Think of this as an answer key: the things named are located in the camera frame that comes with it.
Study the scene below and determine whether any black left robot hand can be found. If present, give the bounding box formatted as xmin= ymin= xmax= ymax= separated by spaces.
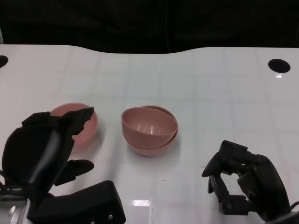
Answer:
xmin=1 ymin=106 xmax=95 ymax=199

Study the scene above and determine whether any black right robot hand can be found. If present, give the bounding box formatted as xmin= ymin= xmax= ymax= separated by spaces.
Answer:
xmin=201 ymin=140 xmax=292 ymax=221

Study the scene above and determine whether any pink bowl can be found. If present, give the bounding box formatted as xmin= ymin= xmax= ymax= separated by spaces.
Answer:
xmin=50 ymin=102 xmax=99 ymax=154
xmin=121 ymin=106 xmax=178 ymax=143
xmin=123 ymin=105 xmax=179 ymax=156

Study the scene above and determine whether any black backdrop cloth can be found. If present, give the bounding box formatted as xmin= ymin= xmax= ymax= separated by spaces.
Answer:
xmin=0 ymin=0 xmax=299 ymax=54

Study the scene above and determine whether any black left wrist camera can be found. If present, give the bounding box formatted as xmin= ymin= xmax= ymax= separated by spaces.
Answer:
xmin=27 ymin=180 xmax=127 ymax=224

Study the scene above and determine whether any thin black hanging cable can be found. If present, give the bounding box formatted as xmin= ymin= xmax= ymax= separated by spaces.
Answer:
xmin=164 ymin=0 xmax=173 ymax=52

